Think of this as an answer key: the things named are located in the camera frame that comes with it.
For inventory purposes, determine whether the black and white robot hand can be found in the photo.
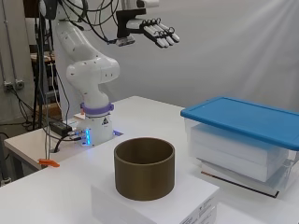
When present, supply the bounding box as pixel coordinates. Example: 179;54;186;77
116;8;181;49

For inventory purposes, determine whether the blue plastic lid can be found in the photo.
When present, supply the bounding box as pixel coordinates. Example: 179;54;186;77
179;95;299;152

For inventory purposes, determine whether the white hanging sheet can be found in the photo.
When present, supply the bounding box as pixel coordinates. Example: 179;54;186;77
51;0;299;114

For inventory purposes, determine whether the black tripod stand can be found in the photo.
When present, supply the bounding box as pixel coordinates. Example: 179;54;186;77
32;0;52;132

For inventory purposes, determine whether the cardboard box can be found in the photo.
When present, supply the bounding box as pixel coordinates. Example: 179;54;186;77
36;102;64;121

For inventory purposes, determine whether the black power adapter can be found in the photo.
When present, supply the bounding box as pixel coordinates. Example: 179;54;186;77
49;120;74;136

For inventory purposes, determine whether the brown round tub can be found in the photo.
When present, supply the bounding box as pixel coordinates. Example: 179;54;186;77
113;137;176;202

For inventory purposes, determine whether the orange clamp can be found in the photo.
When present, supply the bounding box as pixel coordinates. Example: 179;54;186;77
37;158;61;169

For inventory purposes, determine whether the clear plastic box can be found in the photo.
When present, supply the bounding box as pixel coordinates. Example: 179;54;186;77
182;117;299;201

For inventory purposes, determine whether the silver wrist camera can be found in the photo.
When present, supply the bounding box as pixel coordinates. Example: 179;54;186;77
115;35;136;48

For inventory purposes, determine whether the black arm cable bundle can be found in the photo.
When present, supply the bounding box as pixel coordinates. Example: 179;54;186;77
58;0;125;45

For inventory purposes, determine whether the black base cable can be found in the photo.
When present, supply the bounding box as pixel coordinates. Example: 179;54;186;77
41;127;82;154

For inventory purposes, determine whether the grey wall outlet box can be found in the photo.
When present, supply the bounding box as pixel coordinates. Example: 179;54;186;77
3;78;25;91

